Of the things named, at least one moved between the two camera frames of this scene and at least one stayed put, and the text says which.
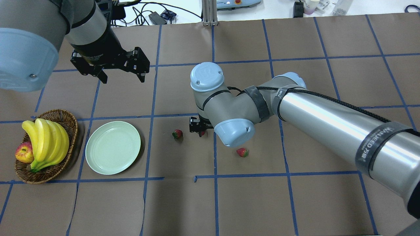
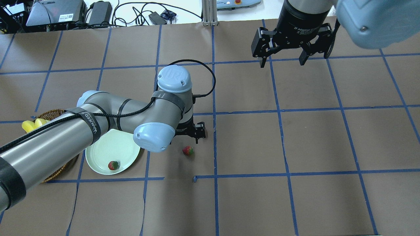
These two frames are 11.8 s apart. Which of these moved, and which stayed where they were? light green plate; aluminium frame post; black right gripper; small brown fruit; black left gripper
Moved: black right gripper; black left gripper; small brown fruit
Stayed: aluminium frame post; light green plate
